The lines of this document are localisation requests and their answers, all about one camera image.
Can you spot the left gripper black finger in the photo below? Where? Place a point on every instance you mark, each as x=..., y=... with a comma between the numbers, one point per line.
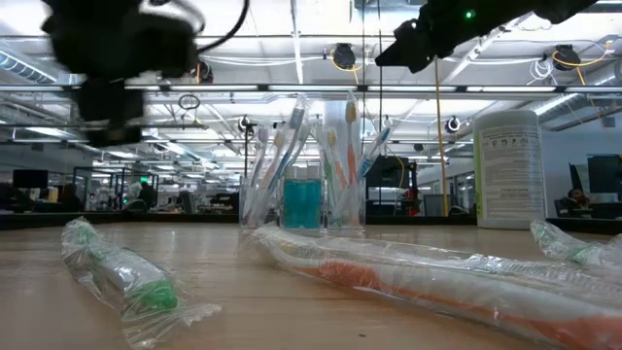
x=111, y=104

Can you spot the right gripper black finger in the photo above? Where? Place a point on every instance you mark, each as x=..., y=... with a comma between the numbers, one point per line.
x=410, y=48

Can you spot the small teal mouthwash bottle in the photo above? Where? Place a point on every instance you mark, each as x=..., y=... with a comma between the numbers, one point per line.
x=312, y=204
x=292, y=204

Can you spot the person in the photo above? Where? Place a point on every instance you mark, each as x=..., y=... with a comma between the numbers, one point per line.
x=147, y=194
x=578, y=199

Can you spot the dark computer monitor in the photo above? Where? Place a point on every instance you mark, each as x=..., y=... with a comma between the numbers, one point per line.
x=30, y=178
x=605, y=177

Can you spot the red black machine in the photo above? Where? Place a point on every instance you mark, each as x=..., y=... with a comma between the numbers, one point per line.
x=389, y=185

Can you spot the white wipes canister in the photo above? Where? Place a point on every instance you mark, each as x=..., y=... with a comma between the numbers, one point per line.
x=510, y=170

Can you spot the clear plastic organizer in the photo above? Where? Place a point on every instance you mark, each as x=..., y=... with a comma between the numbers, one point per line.
x=362, y=214

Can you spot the black desk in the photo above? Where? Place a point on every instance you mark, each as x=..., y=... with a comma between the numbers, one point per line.
x=602, y=210

